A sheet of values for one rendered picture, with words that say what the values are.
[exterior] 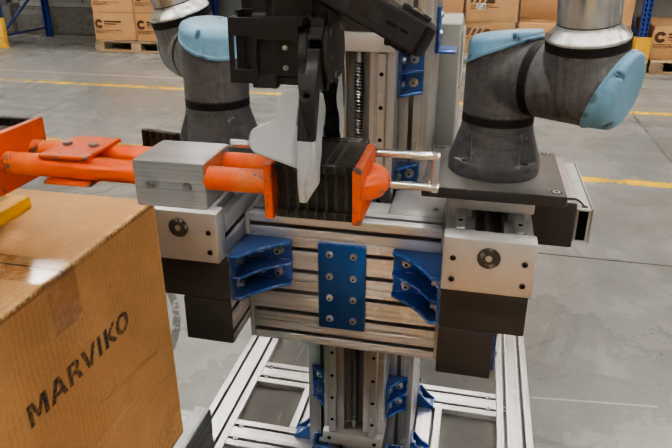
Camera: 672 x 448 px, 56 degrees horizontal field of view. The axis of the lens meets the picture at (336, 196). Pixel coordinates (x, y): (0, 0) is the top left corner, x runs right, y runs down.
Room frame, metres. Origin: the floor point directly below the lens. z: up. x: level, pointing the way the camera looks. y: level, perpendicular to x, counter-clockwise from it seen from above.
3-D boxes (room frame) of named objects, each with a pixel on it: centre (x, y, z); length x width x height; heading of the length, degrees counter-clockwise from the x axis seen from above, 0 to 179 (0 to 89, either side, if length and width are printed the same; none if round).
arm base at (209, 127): (1.12, 0.21, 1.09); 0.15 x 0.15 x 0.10
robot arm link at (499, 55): (1.01, -0.27, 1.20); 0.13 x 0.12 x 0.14; 45
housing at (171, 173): (0.56, 0.14, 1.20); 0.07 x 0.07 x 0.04; 77
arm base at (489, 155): (1.02, -0.27, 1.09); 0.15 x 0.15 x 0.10
